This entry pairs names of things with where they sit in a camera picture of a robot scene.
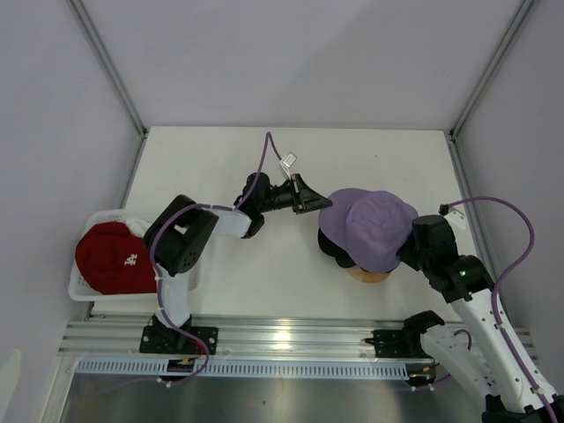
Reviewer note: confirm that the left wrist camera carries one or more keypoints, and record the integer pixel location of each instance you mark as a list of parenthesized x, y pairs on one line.
[(286, 163)]

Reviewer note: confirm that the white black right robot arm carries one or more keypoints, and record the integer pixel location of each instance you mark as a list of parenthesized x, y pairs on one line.
[(503, 377)]

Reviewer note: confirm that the black cap gold logo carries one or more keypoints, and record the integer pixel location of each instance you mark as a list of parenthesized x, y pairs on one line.
[(330, 249)]

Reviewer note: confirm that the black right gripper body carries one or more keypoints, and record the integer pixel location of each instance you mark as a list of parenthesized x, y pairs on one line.
[(413, 256)]

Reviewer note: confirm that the black left mounting bracket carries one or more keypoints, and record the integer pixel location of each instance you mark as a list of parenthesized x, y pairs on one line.
[(159, 339)]

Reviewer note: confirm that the black right mounting bracket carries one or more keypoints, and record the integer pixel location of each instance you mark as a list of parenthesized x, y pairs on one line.
[(389, 344)]

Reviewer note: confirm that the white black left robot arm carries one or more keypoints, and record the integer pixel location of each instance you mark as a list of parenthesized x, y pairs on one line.
[(177, 238)]

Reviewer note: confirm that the red cap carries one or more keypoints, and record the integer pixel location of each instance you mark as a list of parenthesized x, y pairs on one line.
[(113, 261)]

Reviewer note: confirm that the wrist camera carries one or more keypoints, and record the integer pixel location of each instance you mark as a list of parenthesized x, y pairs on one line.
[(286, 163), (453, 216)]

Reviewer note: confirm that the aluminium frame post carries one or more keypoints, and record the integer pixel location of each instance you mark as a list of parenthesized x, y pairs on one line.
[(507, 41), (98, 47)]

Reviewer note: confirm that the white plastic bin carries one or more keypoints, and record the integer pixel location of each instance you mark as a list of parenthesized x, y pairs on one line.
[(138, 222)]

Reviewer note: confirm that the black mounting bracket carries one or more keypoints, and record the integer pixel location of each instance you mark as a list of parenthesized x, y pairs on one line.
[(159, 339), (389, 344)]

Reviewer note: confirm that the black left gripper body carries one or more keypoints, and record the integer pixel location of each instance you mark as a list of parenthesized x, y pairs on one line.
[(289, 196)]

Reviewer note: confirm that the aluminium frame post right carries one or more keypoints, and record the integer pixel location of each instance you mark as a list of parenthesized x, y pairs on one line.
[(507, 41)]

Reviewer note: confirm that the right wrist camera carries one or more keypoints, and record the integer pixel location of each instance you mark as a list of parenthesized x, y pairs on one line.
[(453, 216)]

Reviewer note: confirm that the wooden hat stand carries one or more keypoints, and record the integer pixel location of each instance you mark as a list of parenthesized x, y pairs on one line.
[(367, 277)]

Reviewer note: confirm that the lilac cap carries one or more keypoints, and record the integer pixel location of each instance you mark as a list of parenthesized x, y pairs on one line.
[(371, 226)]

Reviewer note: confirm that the aluminium frame post left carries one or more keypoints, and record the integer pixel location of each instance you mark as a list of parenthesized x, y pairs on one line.
[(98, 47)]

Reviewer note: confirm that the white slotted cable duct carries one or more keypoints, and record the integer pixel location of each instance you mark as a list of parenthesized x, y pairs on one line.
[(250, 368)]

